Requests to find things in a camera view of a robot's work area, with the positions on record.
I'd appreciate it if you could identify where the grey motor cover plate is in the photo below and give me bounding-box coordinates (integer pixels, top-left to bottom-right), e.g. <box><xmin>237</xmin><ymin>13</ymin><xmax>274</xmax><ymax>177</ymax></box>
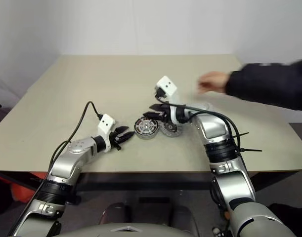
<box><xmin>160</xmin><ymin>122</ymin><xmax>183</xmax><ymax>138</ymax></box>

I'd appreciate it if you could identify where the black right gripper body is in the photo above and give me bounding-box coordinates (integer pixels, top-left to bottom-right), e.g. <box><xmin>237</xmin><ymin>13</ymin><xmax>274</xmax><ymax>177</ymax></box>
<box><xmin>160</xmin><ymin>103</ymin><xmax>173</xmax><ymax>123</ymax></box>

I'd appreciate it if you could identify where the round silver metal disc part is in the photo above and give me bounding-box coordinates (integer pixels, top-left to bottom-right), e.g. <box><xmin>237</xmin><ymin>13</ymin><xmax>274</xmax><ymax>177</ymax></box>
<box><xmin>133</xmin><ymin>118</ymin><xmax>159</xmax><ymax>140</ymax></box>

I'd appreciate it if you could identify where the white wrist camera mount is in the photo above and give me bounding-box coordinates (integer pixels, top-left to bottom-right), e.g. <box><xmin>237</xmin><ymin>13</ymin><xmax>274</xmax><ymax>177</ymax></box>
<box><xmin>97</xmin><ymin>114</ymin><xmax>116</xmax><ymax>152</ymax></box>
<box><xmin>155</xmin><ymin>76</ymin><xmax>181</xmax><ymax>124</ymax></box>

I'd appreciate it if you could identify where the grey robot torso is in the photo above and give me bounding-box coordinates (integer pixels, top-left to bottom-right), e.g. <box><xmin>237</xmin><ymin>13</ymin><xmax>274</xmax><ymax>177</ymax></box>
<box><xmin>91</xmin><ymin>223</ymin><xmax>201</xmax><ymax>237</ymax></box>

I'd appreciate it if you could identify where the dark rounded shape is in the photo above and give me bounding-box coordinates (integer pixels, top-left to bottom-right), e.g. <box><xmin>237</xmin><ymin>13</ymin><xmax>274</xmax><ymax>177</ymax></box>
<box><xmin>169</xmin><ymin>204</ymin><xmax>198</xmax><ymax>224</ymax></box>
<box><xmin>101</xmin><ymin>202</ymin><xmax>131</xmax><ymax>225</ymax></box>

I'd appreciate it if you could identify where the orange fabric object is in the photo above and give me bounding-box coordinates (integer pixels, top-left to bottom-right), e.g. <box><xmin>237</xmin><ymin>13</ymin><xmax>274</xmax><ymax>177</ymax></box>
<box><xmin>7</xmin><ymin>172</ymin><xmax>46</xmax><ymax>204</ymax></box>

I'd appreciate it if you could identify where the silver motor rotor disc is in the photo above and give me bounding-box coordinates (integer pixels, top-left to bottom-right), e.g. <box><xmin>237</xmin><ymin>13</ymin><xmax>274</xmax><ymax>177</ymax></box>
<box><xmin>135</xmin><ymin>118</ymin><xmax>158</xmax><ymax>135</ymax></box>

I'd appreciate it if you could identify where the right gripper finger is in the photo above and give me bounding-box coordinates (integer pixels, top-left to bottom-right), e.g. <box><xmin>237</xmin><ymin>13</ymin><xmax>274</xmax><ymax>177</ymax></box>
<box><xmin>149</xmin><ymin>104</ymin><xmax>167</xmax><ymax>112</ymax></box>
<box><xmin>142</xmin><ymin>111</ymin><xmax>165</xmax><ymax>120</ymax></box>

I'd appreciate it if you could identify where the person's bare hand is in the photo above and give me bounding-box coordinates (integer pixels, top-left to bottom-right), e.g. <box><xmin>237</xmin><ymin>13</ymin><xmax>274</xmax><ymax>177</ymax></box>
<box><xmin>197</xmin><ymin>71</ymin><xmax>232</xmax><ymax>94</ymax></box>

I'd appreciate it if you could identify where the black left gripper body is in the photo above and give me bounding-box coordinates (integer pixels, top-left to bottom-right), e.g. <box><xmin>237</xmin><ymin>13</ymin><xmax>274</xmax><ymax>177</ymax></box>
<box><xmin>109</xmin><ymin>130</ymin><xmax>123</xmax><ymax>151</ymax></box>

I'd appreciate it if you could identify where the black table frame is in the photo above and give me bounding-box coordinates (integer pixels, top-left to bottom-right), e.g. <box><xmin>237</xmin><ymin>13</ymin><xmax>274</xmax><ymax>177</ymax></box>
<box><xmin>0</xmin><ymin>171</ymin><xmax>302</xmax><ymax>198</ymax></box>

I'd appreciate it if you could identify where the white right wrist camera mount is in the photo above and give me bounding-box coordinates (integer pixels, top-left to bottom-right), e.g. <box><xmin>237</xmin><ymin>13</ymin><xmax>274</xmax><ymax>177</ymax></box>
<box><xmin>155</xmin><ymin>76</ymin><xmax>181</xmax><ymax>124</ymax></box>

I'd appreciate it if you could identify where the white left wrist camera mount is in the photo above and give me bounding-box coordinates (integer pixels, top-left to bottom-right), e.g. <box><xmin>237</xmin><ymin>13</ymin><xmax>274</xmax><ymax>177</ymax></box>
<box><xmin>97</xmin><ymin>114</ymin><xmax>116</xmax><ymax>152</ymax></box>

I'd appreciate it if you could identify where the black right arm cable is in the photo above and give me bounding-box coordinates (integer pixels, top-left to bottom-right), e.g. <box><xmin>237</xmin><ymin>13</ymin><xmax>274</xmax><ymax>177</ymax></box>
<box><xmin>154</xmin><ymin>87</ymin><xmax>240</xmax><ymax>158</ymax></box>

